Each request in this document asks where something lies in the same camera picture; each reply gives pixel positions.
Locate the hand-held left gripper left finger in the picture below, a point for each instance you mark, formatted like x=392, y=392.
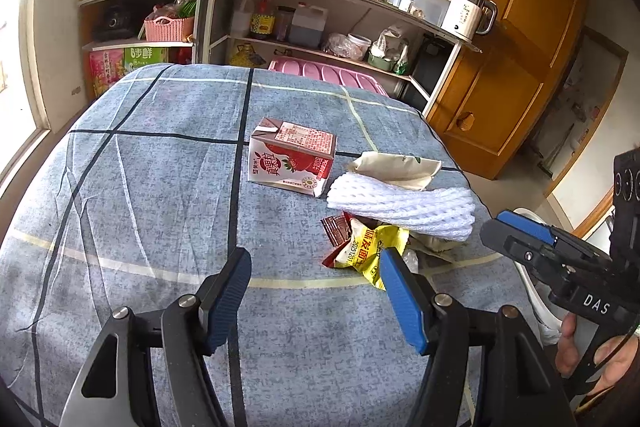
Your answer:
x=227, y=297

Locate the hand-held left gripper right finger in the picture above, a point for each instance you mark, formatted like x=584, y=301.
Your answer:
x=405, y=302

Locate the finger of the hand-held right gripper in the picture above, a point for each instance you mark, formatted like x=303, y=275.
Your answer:
x=510, y=242
x=525, y=224

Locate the clear plastic wrapper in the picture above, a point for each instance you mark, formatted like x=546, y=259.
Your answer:
x=435, y=248

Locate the yellow snack wrapper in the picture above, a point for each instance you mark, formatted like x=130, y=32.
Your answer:
x=365, y=252

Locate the white foam fruit net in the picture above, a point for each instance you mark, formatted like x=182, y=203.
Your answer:
x=400, y=207

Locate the brown foil wrapper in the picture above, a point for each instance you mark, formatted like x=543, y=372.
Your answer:
x=336, y=229

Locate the beige green paper wrapper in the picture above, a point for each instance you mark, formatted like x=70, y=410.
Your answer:
x=385, y=164

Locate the red white milk carton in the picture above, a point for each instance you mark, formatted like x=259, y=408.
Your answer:
x=290, y=157

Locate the person's right forearm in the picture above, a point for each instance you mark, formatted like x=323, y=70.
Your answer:
x=615, y=407

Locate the person's right hand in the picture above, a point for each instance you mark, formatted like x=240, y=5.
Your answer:
x=565, y=347

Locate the door knob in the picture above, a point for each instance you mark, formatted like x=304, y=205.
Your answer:
x=465, y=121

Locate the wooden door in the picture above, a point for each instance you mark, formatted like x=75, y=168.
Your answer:
x=530, y=57

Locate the green snack packet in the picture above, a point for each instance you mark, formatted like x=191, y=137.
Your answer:
x=403, y=62

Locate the white electric kettle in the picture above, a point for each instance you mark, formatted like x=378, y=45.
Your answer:
x=462, y=17

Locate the green bowl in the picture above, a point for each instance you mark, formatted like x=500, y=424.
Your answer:
x=380, y=62

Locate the white food bag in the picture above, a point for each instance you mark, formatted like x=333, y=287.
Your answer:
x=392, y=44

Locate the yellow oil bottle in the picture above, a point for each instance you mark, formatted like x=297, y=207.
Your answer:
x=247, y=56

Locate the white plastic tub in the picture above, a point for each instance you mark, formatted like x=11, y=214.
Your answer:
x=358, y=47

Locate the green carton box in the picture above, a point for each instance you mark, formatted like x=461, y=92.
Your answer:
x=146, y=57

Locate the pink carton box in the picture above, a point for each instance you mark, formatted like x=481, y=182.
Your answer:
x=106, y=74

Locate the clear plastic bag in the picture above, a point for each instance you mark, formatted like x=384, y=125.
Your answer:
x=336, y=44

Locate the pink woven basket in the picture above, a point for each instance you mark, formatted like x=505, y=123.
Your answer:
x=167, y=31

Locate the large white metal shelf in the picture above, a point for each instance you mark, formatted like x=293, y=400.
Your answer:
x=207, y=22

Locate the dark glass jar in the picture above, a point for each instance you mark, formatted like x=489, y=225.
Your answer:
x=284, y=26

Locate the yellow-label sauce bottle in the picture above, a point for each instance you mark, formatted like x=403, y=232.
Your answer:
x=262, y=22

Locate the clear plastic bottle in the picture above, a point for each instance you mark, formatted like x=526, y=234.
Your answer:
x=241, y=17

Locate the white jug with dark liquid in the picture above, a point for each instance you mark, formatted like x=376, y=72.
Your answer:
x=307, y=27

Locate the black kitchen appliance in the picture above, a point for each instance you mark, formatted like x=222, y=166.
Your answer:
x=114, y=23

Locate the window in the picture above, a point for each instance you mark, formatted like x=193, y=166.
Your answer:
x=15, y=82

